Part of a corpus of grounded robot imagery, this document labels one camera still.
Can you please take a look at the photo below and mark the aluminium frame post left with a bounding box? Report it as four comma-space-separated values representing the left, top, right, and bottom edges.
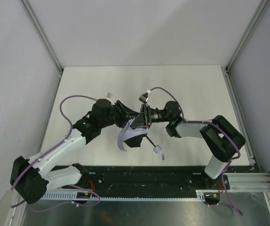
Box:
19, 0, 64, 74

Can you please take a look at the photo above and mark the aluminium frame post right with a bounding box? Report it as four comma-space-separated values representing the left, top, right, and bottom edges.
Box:
225, 0, 270, 73

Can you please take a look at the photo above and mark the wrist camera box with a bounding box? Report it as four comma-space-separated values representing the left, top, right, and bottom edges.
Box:
105, 93, 113, 99
139, 92, 151, 106

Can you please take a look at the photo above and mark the lilac folding umbrella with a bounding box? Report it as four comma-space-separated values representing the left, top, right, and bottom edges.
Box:
117, 118, 165, 161

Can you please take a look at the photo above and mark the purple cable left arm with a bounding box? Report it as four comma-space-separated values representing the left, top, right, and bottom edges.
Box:
9, 95, 103, 210

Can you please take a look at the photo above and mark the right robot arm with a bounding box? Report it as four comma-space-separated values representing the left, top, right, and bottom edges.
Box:
114, 101, 246, 188

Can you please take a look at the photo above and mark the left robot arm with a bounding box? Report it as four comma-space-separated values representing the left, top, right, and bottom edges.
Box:
10, 98, 137, 204

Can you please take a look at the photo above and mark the aluminium rail front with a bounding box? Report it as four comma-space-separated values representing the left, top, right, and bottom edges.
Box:
225, 173, 270, 192

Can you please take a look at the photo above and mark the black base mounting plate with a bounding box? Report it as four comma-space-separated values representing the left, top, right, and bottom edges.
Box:
52, 164, 230, 203

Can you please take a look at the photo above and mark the aluminium frame post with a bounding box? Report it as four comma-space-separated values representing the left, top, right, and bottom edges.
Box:
225, 0, 270, 73
19, 0, 64, 74

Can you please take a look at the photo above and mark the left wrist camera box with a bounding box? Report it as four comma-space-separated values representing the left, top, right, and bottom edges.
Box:
105, 93, 113, 99

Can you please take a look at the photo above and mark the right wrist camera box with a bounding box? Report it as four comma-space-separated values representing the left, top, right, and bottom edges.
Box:
139, 92, 151, 106

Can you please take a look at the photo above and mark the white slotted cable duct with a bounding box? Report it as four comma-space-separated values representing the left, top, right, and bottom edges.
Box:
40, 189, 222, 202

